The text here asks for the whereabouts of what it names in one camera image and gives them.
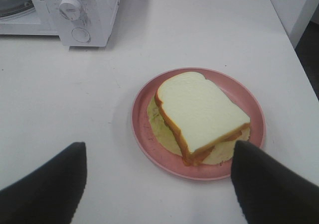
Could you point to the round white door button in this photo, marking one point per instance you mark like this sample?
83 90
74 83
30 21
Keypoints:
81 35

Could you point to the sandwich with lettuce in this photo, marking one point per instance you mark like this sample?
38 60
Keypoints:
194 119

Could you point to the white microwave oven body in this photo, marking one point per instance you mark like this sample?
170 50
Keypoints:
44 18

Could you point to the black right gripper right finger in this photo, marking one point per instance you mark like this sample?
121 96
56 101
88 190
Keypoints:
270 193

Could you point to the white timer knob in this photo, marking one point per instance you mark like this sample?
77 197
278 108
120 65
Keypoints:
71 9

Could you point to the glass microwave turntable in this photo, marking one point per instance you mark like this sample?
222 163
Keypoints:
13 7

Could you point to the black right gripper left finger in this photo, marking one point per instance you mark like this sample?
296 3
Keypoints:
51 193

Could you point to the pink round plate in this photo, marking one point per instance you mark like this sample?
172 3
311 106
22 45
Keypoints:
172 163

